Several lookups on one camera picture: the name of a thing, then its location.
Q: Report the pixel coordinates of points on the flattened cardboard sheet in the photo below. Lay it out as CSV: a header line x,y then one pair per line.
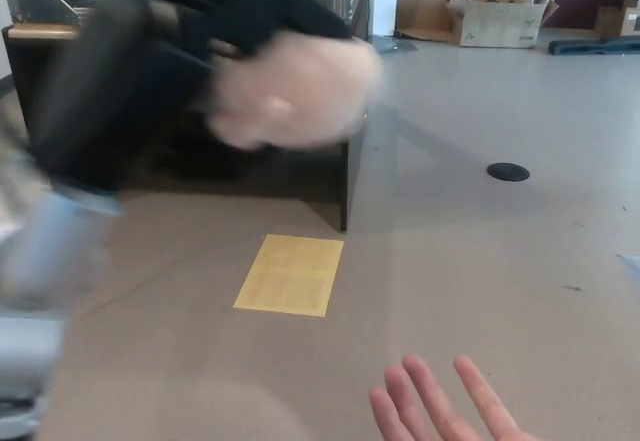
x,y
425,20

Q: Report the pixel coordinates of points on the black round floor disc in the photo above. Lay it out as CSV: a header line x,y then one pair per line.
x,y
508,171

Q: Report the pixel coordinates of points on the small cardboard box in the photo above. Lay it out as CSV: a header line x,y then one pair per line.
x,y
615,21

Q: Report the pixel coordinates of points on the large open cardboard box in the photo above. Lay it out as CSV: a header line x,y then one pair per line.
x,y
500,23

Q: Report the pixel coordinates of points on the yellow paper sheet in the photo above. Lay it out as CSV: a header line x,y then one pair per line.
x,y
290,276

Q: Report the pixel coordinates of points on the pink plush dumpling toy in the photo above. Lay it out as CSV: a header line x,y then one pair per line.
x,y
300,91

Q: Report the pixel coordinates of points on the dark blue long bar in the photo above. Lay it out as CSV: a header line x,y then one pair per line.
x,y
592,47

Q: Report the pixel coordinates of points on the clear plastic bag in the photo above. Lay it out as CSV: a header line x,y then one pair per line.
x,y
395,45

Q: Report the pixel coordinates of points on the pale blue sheet scrap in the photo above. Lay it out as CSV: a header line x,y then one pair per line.
x,y
632,263

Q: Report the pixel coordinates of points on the wooden desk with black sides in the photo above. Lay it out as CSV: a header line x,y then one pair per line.
x,y
357,171

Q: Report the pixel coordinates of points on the robot's black left hand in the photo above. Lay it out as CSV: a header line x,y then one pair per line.
x,y
115,101

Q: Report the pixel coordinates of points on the person's bare hand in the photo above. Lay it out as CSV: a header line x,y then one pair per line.
x,y
450,421

